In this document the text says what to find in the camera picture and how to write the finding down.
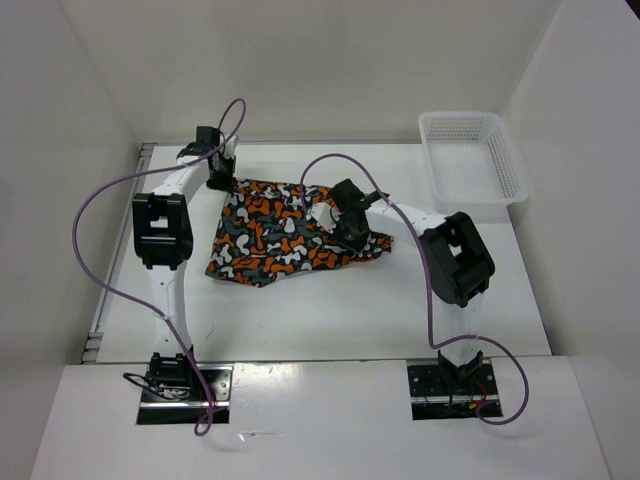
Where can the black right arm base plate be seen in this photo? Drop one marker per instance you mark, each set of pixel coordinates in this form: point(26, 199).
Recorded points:
point(432, 399)

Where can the white perforated plastic basket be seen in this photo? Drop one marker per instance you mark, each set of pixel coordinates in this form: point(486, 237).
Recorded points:
point(472, 160)

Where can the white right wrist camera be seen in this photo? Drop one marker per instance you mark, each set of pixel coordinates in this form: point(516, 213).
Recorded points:
point(326, 216)

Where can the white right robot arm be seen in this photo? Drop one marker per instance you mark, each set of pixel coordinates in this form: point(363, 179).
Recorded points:
point(459, 264)

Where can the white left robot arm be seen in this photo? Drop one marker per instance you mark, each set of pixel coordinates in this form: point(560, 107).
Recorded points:
point(164, 242)

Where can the aluminium table edge rail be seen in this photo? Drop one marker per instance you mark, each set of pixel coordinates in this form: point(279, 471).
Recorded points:
point(96, 332)

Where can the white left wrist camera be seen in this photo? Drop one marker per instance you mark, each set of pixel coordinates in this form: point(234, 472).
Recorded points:
point(228, 145)

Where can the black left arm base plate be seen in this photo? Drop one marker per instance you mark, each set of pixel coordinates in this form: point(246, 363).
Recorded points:
point(164, 404)

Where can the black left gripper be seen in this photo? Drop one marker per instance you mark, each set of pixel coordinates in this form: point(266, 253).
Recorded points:
point(227, 182)

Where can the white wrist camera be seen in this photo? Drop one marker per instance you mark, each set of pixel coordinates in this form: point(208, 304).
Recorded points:
point(228, 145)
point(326, 216)

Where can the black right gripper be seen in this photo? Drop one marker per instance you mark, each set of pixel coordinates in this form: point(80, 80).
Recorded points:
point(358, 244)

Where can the orange black camouflage shorts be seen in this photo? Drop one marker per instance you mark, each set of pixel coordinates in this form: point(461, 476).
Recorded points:
point(264, 235)

